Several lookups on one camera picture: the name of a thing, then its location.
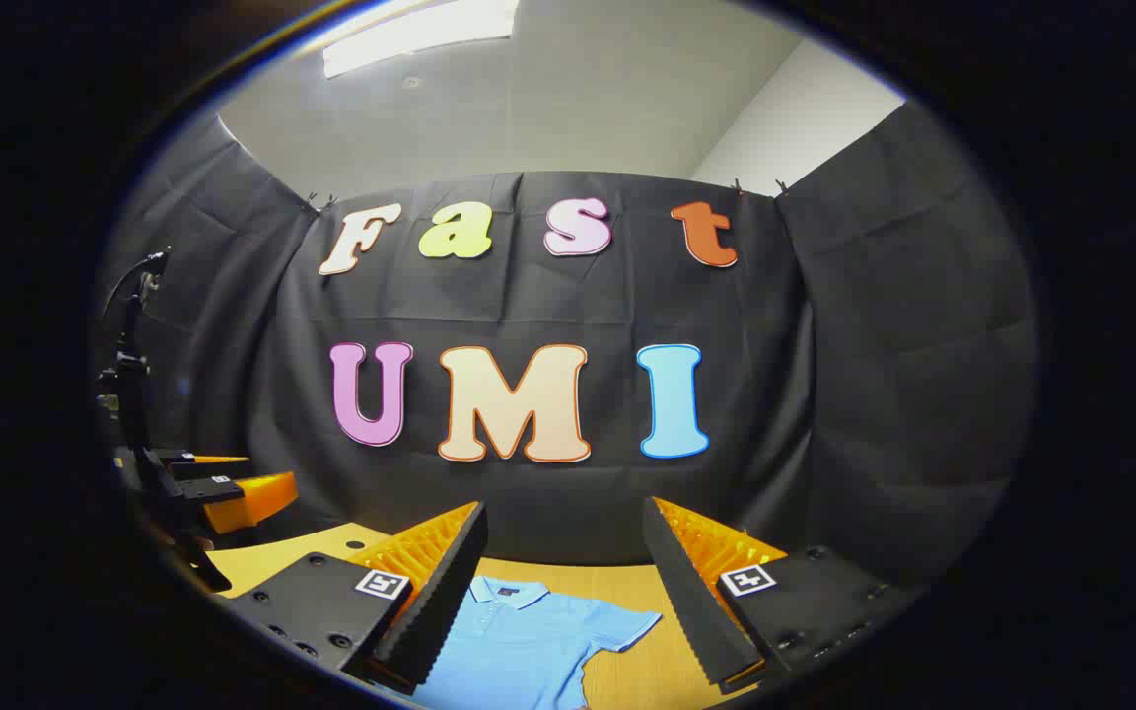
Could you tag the light blue T-shirt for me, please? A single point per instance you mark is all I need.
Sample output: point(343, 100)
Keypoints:
point(529, 641)

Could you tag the ceiling light panel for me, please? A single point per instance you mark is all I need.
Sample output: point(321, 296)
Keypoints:
point(410, 35)

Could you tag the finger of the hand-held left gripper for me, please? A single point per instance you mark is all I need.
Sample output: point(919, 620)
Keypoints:
point(252, 498)
point(198, 461)

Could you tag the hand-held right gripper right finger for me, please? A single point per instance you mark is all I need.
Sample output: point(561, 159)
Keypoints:
point(691, 602)

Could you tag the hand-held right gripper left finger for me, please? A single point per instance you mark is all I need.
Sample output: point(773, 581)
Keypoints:
point(440, 602)

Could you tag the black backdrop cloth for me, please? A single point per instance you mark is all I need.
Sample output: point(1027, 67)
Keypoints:
point(529, 296)

